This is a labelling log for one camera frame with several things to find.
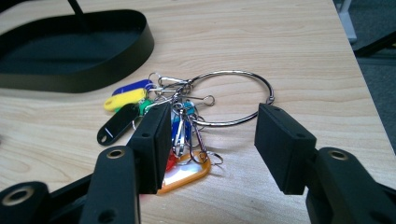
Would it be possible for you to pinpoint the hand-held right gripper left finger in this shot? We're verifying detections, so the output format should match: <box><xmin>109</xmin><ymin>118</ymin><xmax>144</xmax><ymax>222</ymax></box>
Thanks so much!
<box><xmin>78</xmin><ymin>102</ymin><xmax>173</xmax><ymax>224</ymax></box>

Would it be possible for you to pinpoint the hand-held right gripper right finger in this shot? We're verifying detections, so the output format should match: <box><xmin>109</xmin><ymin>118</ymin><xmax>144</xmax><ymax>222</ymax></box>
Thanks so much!
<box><xmin>254</xmin><ymin>103</ymin><xmax>396</xmax><ymax>224</ymax></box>

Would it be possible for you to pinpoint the orange key tag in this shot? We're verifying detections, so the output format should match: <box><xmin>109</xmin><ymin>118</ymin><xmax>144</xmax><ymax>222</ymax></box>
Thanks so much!
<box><xmin>156</xmin><ymin>150</ymin><xmax>212</xmax><ymax>196</ymax></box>

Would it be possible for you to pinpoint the large metal key ring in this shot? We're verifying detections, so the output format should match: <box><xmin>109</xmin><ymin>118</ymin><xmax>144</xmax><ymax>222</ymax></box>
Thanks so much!
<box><xmin>186</xmin><ymin>69</ymin><xmax>276</xmax><ymax>128</ymax></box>

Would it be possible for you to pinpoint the red key tag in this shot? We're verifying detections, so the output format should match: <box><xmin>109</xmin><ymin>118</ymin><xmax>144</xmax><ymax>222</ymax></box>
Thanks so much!
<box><xmin>164</xmin><ymin>151</ymin><xmax>179</xmax><ymax>173</ymax></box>

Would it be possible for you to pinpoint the dark blue key tag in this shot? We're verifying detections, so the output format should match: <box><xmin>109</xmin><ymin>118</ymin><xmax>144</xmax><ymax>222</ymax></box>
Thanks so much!
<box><xmin>170</xmin><ymin>119</ymin><xmax>192</xmax><ymax>147</ymax></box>

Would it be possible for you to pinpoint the silver lobster clasp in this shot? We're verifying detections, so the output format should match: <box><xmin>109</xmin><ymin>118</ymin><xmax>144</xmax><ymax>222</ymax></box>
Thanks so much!
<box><xmin>172</xmin><ymin>103</ymin><xmax>189</xmax><ymax>159</ymax></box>
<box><xmin>188</xmin><ymin>114</ymin><xmax>210</xmax><ymax>165</ymax></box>
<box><xmin>158</xmin><ymin>76</ymin><xmax>191</xmax><ymax>89</ymax></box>

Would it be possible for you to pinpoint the black key tag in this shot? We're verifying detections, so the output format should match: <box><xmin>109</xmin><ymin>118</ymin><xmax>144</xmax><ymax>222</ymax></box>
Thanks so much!
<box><xmin>96</xmin><ymin>103</ymin><xmax>140</xmax><ymax>147</ymax></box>

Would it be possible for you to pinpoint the green key tag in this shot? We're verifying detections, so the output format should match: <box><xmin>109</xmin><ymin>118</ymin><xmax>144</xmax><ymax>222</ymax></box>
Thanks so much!
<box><xmin>114</xmin><ymin>98</ymin><xmax>154</xmax><ymax>116</ymax></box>

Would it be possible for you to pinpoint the yellow key tag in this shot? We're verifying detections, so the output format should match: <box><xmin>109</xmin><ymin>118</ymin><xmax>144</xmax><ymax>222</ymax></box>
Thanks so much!
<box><xmin>103</xmin><ymin>88</ymin><xmax>149</xmax><ymax>113</ymax></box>

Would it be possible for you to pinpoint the teal key tag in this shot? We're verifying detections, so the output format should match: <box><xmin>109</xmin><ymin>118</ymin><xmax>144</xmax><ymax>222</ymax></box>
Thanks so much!
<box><xmin>182</xmin><ymin>100</ymin><xmax>196</xmax><ymax>116</ymax></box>

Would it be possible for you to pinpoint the black oval tray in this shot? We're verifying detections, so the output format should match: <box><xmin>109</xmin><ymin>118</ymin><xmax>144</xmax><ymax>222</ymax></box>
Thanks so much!
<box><xmin>0</xmin><ymin>8</ymin><xmax>155</xmax><ymax>94</ymax></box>

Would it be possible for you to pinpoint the black chair base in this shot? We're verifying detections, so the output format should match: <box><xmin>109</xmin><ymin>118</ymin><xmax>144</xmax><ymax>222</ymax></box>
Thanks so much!
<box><xmin>354</xmin><ymin>30</ymin><xmax>396</xmax><ymax>59</ymax></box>

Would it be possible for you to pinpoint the white table leg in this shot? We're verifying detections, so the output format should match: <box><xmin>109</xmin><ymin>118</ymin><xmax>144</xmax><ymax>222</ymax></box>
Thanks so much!
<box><xmin>336</xmin><ymin>0</ymin><xmax>358</xmax><ymax>44</ymax></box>

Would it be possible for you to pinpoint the black rod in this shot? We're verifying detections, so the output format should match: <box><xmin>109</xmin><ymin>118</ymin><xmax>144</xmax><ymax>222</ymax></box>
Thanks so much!
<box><xmin>66</xmin><ymin>0</ymin><xmax>86</xmax><ymax>18</ymax></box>

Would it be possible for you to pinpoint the small split ring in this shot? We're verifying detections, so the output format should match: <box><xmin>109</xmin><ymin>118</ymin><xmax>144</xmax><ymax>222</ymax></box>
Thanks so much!
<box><xmin>209</xmin><ymin>151</ymin><xmax>224</xmax><ymax>166</ymax></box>
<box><xmin>147</xmin><ymin>72</ymin><xmax>162</xmax><ymax>86</ymax></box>

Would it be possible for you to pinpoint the thin wire clasp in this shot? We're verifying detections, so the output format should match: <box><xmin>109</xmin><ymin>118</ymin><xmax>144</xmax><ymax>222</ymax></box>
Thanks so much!
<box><xmin>186</xmin><ymin>94</ymin><xmax>216</xmax><ymax>107</ymax></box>

